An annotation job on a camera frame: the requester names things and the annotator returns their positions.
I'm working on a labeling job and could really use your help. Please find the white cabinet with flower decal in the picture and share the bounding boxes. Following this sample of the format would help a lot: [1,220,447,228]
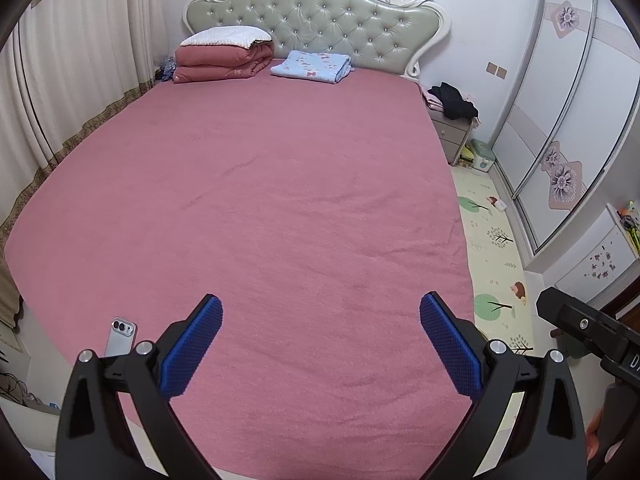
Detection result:
[525,202,640,307]

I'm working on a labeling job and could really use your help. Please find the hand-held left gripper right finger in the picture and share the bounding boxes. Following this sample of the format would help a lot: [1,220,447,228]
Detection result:
[419,291,587,480]

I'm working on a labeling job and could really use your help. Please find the person's right hand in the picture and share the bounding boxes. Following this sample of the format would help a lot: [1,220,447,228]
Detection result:
[585,411,602,462]

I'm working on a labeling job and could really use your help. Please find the cream curtains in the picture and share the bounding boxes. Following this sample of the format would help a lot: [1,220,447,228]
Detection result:
[0,0,168,241]

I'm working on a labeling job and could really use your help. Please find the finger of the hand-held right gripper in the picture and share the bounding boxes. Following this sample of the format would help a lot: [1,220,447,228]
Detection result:
[536,286,630,362]

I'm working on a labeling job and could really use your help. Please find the brown wooden door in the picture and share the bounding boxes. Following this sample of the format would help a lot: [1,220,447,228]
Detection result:
[595,285,640,322]

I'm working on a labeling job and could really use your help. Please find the patterned play mat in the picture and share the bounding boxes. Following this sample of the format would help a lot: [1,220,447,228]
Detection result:
[450,165,536,356]

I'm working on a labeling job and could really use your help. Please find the black clothing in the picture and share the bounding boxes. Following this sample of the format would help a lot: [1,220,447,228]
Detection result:
[427,81,480,121]

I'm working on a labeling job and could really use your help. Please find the small white green container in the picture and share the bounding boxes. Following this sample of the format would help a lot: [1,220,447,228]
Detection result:
[470,139,497,170]

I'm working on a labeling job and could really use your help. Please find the folded white blanket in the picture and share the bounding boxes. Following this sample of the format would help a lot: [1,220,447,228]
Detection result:
[179,26,274,51]

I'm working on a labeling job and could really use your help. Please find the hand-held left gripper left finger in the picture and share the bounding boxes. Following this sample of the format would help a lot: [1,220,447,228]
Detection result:
[55,293,224,480]

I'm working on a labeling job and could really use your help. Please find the silver smartphone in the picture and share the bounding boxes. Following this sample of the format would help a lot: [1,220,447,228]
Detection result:
[105,317,137,358]

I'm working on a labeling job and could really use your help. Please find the folded pink quilt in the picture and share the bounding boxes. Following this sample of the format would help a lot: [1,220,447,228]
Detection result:
[172,40,276,84]

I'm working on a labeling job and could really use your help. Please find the tangled cables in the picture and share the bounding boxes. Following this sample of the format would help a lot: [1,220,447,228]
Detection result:
[0,370,61,416]

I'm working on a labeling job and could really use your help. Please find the colourful toy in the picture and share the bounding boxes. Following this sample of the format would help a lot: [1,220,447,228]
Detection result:
[617,202,640,256]

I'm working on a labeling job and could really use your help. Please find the white floral sliding wardrobe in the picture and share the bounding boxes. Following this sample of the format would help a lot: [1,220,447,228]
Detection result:
[492,0,640,257]

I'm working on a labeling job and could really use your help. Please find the tufted green headboard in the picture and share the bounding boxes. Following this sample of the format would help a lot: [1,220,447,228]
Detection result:
[182,0,452,80]

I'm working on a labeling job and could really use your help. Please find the folded light blue blanket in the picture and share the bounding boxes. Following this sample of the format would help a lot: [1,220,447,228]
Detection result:
[270,50,353,84]

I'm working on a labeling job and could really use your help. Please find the bedside nightstand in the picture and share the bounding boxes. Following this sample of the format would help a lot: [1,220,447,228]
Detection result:
[430,107,476,166]

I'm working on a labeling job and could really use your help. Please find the dark green round object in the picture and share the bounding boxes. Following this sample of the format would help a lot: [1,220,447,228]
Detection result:
[550,329,593,359]

